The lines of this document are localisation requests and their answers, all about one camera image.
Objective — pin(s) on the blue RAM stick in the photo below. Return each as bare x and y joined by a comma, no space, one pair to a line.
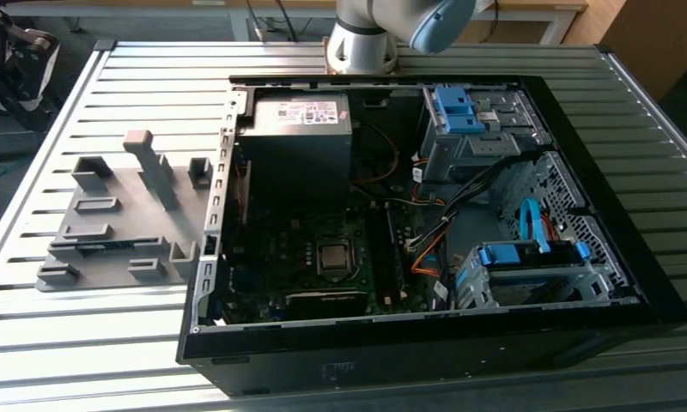
105,246

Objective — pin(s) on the grey parts rack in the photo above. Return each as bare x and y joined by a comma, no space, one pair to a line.
130,223

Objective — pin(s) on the grey power supply unit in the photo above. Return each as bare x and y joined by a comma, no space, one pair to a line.
297,113

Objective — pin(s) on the silver CPU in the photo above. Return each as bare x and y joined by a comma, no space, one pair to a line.
335,256

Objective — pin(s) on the green motherboard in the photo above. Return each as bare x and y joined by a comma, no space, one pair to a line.
360,266

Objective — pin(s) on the black graphics card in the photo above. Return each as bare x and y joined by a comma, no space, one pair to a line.
325,302

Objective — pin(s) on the grey metal drive cage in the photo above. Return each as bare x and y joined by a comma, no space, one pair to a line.
480,150

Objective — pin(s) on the hard disk in blue carrier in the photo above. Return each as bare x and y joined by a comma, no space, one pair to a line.
506,255

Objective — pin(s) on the grey metal disk bay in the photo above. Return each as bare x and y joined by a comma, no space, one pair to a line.
475,296

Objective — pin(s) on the black PC case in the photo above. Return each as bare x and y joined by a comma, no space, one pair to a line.
435,356

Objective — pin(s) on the brown wooden cabinet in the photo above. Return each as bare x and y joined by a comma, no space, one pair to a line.
658,38

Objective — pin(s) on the blue plastic drive bracket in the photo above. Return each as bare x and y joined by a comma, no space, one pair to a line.
455,107

